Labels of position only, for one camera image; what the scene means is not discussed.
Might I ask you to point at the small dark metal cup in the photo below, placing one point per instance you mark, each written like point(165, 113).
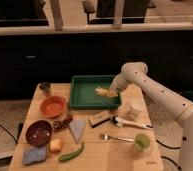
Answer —
point(45, 87)

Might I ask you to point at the brown grape bunch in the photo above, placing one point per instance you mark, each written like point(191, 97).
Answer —
point(61, 125)

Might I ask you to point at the white small container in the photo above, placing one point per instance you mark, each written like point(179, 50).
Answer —
point(134, 110)

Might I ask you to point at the wooden block brush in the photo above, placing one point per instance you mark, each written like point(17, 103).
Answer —
point(99, 118)

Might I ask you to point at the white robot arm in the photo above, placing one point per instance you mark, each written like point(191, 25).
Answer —
point(179, 107)

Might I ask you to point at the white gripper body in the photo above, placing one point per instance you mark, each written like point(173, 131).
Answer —
point(119, 84)

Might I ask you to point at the green plastic tray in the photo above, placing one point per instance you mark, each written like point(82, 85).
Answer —
point(84, 97)

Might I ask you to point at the yellow round fruit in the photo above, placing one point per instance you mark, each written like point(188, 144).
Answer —
point(56, 145)

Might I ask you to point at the orange bowl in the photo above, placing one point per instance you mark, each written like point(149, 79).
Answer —
point(53, 106)

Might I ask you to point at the blue sponge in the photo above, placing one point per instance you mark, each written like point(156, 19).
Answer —
point(34, 155)

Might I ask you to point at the grey triangular wedge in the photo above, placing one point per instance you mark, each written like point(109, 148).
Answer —
point(77, 127)

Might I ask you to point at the yellow banana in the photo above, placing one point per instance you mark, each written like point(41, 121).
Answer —
point(106, 92)

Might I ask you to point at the dark maroon bowl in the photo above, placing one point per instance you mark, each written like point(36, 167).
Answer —
point(39, 133)

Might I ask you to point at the silver fork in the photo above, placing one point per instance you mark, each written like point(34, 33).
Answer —
point(108, 137)

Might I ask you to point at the green plastic cup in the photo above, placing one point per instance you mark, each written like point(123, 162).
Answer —
point(142, 142)

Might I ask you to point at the white handled brush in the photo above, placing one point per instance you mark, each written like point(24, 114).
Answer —
point(123, 122)

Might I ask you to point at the green chili pepper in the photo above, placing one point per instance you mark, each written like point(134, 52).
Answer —
point(69, 156)

